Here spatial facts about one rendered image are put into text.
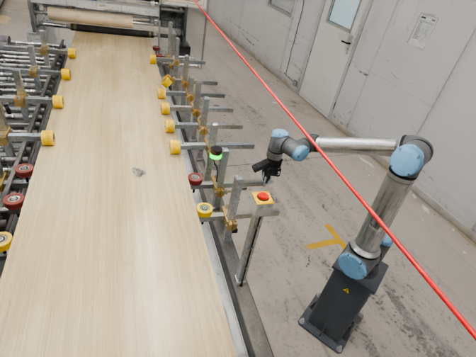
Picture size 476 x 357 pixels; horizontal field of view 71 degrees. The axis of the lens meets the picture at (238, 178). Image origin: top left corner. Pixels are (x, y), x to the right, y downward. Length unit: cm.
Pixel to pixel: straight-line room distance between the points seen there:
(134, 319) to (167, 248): 33
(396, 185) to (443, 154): 253
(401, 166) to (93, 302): 126
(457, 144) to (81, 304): 353
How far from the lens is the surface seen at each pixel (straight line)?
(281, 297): 254
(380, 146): 168
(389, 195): 156
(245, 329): 154
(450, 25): 410
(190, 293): 134
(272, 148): 184
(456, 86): 397
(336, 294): 217
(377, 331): 269
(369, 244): 172
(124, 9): 402
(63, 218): 164
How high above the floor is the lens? 201
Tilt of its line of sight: 36 degrees down
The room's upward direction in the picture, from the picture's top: 12 degrees clockwise
